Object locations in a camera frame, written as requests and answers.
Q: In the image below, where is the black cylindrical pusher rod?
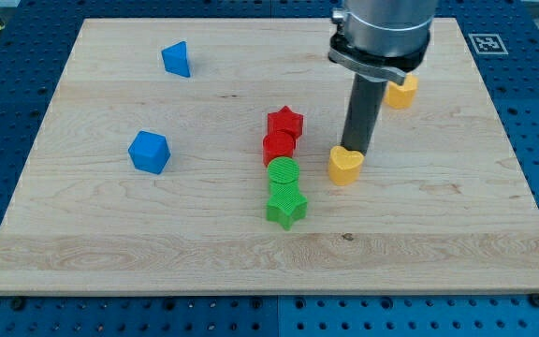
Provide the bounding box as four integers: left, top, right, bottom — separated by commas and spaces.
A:
341, 74, 386, 155

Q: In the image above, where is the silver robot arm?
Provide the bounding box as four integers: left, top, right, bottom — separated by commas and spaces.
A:
328, 0, 438, 85

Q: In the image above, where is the light wooden board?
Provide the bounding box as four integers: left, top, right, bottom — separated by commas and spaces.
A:
0, 19, 539, 296

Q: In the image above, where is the yellow pentagon block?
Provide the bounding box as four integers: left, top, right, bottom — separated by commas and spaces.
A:
383, 74, 418, 110

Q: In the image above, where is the green cylinder block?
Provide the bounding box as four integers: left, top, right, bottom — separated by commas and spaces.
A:
267, 156, 299, 194

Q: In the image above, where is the yellow heart block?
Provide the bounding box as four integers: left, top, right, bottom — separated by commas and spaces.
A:
328, 145, 365, 186

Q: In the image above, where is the green star block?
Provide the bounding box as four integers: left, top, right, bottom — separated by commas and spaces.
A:
266, 182, 308, 231

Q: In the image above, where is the blue triangle block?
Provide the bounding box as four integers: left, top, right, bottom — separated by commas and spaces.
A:
161, 41, 191, 78

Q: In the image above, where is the red star block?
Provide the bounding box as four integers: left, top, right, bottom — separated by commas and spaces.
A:
267, 106, 304, 140

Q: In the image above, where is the red cylinder block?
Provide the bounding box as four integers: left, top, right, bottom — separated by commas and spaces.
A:
262, 131, 296, 167

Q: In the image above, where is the white fiducial marker tag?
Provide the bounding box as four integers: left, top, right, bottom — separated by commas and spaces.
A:
469, 33, 508, 55

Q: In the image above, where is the blue cube block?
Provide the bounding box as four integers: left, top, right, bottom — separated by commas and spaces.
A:
128, 130, 170, 174

